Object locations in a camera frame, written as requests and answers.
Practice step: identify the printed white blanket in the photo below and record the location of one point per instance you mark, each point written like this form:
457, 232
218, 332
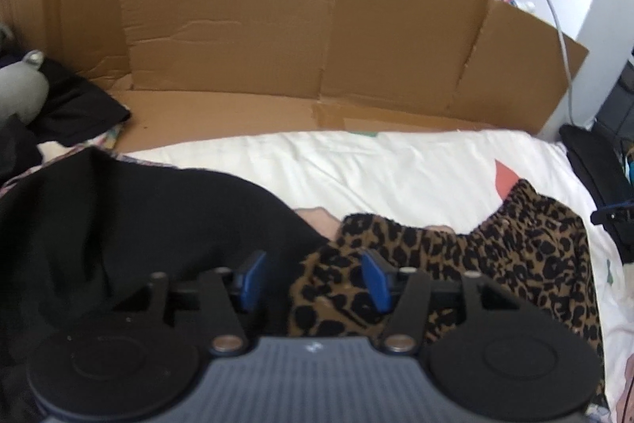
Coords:
396, 165

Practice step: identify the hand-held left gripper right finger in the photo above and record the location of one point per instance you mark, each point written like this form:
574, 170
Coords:
376, 279

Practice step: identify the black bag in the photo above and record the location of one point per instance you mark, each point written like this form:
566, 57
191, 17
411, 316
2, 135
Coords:
589, 165

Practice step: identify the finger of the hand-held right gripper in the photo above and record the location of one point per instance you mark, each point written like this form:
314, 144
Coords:
614, 216

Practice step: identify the dark grey crate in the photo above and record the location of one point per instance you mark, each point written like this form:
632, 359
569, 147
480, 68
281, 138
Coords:
616, 106

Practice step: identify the teal patterned cloth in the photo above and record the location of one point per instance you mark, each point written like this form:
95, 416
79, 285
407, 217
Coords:
629, 168

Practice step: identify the black garment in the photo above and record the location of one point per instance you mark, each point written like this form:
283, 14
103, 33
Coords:
124, 215
84, 106

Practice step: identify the leopard print garment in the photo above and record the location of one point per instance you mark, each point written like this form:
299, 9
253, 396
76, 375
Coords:
446, 254

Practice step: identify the flattened cardboard sheet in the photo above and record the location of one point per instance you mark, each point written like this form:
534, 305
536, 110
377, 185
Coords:
247, 31

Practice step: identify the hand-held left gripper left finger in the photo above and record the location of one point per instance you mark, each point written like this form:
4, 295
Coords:
252, 279

